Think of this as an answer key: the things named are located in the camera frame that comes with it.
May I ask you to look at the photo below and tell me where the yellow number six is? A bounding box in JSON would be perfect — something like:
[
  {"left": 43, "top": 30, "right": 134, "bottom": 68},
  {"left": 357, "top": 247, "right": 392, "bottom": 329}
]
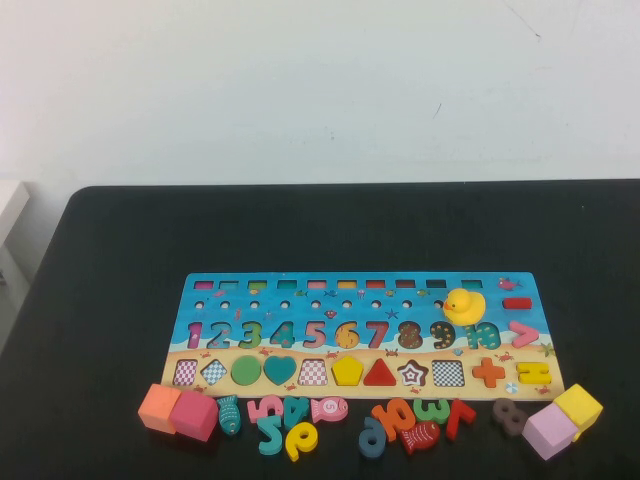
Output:
[{"left": 284, "top": 422, "right": 320, "bottom": 462}]

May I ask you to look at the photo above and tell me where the red number seven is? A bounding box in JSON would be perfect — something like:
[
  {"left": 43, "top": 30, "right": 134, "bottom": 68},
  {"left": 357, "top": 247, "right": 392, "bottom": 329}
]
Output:
[{"left": 446, "top": 399, "right": 477, "bottom": 441}]

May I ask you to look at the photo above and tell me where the teal number four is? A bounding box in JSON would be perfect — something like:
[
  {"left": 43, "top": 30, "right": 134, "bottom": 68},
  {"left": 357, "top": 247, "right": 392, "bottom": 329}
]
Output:
[{"left": 282, "top": 396, "right": 312, "bottom": 429}]

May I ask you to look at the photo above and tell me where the yellow wooden cube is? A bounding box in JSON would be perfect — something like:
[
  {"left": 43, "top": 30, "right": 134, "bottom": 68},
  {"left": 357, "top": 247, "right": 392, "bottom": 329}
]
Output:
[{"left": 553, "top": 383, "right": 605, "bottom": 444}]

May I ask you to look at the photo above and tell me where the blue-grey number nine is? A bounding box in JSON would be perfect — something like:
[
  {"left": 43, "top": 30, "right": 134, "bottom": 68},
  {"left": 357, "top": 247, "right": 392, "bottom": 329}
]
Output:
[{"left": 358, "top": 417, "right": 389, "bottom": 459}]

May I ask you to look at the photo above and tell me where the pink greater-than sign piece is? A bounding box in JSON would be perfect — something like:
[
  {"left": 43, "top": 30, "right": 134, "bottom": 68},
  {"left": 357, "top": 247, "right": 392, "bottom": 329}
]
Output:
[{"left": 508, "top": 322, "right": 540, "bottom": 350}]

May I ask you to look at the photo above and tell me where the orange number ten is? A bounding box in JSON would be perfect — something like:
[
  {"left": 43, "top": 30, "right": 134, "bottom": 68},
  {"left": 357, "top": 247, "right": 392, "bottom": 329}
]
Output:
[{"left": 370, "top": 398, "right": 416, "bottom": 441}]

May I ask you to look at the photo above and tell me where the red triangle piece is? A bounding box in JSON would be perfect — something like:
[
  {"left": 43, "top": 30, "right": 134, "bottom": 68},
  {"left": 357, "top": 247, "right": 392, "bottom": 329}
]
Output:
[{"left": 363, "top": 358, "right": 398, "bottom": 387}]

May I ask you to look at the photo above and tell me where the orange plus sign piece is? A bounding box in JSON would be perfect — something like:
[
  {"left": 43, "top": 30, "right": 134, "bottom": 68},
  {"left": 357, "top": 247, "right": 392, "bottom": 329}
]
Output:
[{"left": 472, "top": 357, "right": 506, "bottom": 389}]

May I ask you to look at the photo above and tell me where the teal wooden fish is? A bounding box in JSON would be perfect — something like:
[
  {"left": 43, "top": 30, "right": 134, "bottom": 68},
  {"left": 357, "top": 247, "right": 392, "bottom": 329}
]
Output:
[{"left": 215, "top": 394, "right": 241, "bottom": 437}]

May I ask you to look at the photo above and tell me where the yellow rubber duck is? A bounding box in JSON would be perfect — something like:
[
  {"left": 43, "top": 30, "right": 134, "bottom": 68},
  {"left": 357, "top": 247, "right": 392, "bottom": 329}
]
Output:
[{"left": 442, "top": 288, "right": 487, "bottom": 329}]

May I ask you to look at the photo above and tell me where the teal heart piece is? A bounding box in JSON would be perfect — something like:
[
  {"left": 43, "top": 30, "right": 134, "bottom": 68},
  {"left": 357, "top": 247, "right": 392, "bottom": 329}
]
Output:
[{"left": 263, "top": 355, "right": 297, "bottom": 386}]

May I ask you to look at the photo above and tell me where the light pink wooden cube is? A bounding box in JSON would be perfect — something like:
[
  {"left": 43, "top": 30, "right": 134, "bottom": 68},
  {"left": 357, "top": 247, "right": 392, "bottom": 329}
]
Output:
[{"left": 521, "top": 403, "right": 581, "bottom": 461}]

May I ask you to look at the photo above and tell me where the colourful wooden puzzle board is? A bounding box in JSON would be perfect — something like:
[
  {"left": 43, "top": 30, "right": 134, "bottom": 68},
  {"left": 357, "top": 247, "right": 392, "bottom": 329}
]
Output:
[{"left": 162, "top": 272, "right": 566, "bottom": 401}]

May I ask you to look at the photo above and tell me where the brown number eight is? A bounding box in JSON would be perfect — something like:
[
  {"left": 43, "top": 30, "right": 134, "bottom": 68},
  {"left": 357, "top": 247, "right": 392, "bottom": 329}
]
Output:
[{"left": 492, "top": 399, "right": 529, "bottom": 436}]

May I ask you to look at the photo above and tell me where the pink wooden fish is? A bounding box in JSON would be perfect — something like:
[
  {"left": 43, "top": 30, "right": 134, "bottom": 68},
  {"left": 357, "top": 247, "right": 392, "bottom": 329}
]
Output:
[{"left": 309, "top": 396, "right": 350, "bottom": 424}]

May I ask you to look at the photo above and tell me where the red wooden fish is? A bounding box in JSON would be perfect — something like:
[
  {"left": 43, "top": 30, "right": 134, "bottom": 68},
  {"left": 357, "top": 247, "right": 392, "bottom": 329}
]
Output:
[{"left": 399, "top": 420, "right": 441, "bottom": 455}]

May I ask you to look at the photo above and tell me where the yellow pentagon piece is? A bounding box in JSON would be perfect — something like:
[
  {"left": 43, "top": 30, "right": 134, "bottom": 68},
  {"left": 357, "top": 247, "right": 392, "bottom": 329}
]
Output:
[{"left": 331, "top": 355, "right": 365, "bottom": 387}]

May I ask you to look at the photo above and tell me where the magenta wooden cube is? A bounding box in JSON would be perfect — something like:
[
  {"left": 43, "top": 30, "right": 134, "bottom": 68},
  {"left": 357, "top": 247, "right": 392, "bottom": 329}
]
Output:
[{"left": 168, "top": 389, "right": 220, "bottom": 442}]

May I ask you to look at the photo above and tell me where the green circle piece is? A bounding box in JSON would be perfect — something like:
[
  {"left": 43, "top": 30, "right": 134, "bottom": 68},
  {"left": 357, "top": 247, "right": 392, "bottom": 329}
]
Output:
[{"left": 230, "top": 355, "right": 263, "bottom": 386}]

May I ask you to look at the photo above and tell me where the orange wooden cube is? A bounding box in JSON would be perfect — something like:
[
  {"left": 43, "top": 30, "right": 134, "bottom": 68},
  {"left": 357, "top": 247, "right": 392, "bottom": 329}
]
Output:
[{"left": 138, "top": 383, "right": 182, "bottom": 434}]

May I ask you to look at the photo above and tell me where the teal number two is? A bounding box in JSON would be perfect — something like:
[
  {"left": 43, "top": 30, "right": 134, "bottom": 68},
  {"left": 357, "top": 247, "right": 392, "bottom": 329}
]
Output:
[{"left": 258, "top": 417, "right": 291, "bottom": 456}]

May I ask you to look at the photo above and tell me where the pink number five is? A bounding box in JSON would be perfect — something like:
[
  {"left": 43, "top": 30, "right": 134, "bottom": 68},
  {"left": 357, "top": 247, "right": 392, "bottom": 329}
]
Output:
[{"left": 247, "top": 394, "right": 284, "bottom": 424}]

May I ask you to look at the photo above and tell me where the green number three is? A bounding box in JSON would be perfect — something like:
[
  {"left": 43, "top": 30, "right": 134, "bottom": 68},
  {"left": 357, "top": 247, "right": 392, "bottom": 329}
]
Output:
[{"left": 413, "top": 399, "right": 454, "bottom": 425}]

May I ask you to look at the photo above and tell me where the yellow equals sign piece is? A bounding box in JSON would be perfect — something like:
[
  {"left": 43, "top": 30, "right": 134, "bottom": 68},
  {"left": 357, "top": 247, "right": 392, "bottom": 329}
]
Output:
[{"left": 517, "top": 362, "right": 551, "bottom": 385}]

